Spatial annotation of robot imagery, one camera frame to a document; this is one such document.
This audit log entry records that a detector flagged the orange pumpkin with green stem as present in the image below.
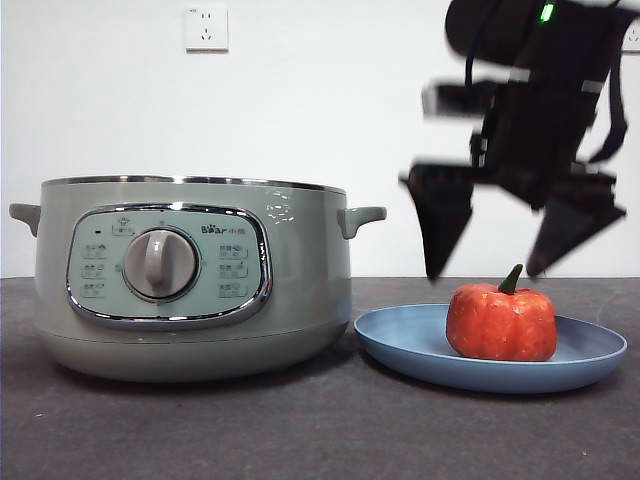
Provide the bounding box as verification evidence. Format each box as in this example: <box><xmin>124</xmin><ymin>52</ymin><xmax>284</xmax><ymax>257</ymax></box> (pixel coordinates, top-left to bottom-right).
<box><xmin>445</xmin><ymin>263</ymin><xmax>558</xmax><ymax>362</ymax></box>

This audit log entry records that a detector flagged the blue round plate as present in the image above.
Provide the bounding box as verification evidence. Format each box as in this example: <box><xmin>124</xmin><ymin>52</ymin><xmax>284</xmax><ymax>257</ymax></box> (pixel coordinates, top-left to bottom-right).
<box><xmin>353</xmin><ymin>303</ymin><xmax>628</xmax><ymax>394</ymax></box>

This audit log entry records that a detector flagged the pale green electric steamer pot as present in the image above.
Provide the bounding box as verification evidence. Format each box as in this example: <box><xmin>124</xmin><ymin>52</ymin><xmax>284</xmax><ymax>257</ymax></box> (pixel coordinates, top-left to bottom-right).
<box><xmin>8</xmin><ymin>174</ymin><xmax>387</xmax><ymax>384</ymax></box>

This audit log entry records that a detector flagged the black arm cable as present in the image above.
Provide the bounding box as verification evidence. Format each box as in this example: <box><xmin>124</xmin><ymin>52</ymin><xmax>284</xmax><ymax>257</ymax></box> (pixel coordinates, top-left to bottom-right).
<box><xmin>587</xmin><ymin>47</ymin><xmax>630</xmax><ymax>165</ymax></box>

